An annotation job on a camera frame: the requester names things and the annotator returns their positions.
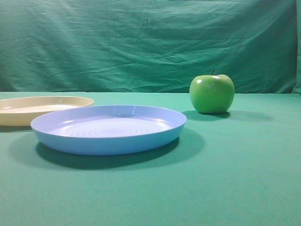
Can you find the blue plastic plate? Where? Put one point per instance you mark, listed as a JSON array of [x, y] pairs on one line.
[[108, 129]]

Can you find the yellow plastic plate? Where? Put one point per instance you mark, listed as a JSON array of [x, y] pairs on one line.
[[22, 110]]

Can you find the green apple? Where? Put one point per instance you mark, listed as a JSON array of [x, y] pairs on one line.
[[212, 93]]

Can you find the green backdrop cloth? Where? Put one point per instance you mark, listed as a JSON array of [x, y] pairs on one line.
[[149, 45]]

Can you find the green table cloth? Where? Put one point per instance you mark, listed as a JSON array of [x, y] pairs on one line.
[[239, 169]]

